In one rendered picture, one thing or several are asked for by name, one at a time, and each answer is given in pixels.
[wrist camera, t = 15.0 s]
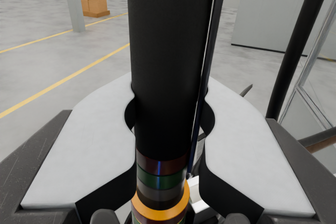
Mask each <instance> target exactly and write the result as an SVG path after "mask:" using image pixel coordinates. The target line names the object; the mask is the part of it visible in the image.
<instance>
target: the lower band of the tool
mask: <svg viewBox="0 0 336 224"><path fill-rule="evenodd" d="M189 197H190V188H189V184H188V182H187V180H186V179H185V183H184V194H183V197H182V199H181V200H180V202H179V203H178V204H177V205H176V206H174V207H172V208H170V209H167V210H153V209H150V208H148V207H146V206H145V205H144V204H143V203H142V202H141V201H140V200H139V198H138V195H137V191H136V193H135V195H134V197H133V198H132V199H131V201H132V204H133V206H134V207H135V209H136V210H137V211H138V212H139V213H140V214H141V215H143V216H144V217H146V218H148V219H151V220H155V221H165V220H169V219H172V218H174V217H176V216H177V215H179V214H180V213H181V212H182V211H183V210H184V209H185V207H186V205H187V204H188V201H189Z"/></svg>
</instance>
